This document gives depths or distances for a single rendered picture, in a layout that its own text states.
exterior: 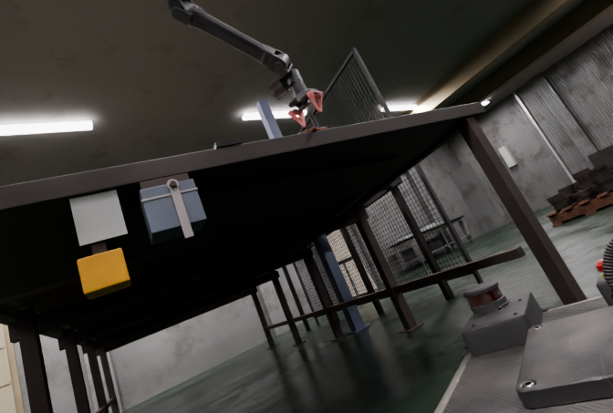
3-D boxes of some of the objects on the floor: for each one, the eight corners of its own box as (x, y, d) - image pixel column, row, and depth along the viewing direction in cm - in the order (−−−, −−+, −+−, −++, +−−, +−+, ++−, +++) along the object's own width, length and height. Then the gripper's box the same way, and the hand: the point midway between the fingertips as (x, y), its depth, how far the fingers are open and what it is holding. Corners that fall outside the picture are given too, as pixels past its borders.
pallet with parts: (655, 180, 456) (631, 149, 469) (635, 198, 375) (607, 159, 388) (580, 209, 522) (561, 180, 535) (549, 228, 441) (527, 194, 454)
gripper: (278, 95, 136) (294, 129, 132) (300, 71, 126) (317, 108, 122) (292, 96, 140) (306, 129, 137) (314, 73, 131) (330, 108, 127)
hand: (311, 118), depth 130 cm, fingers open, 9 cm apart
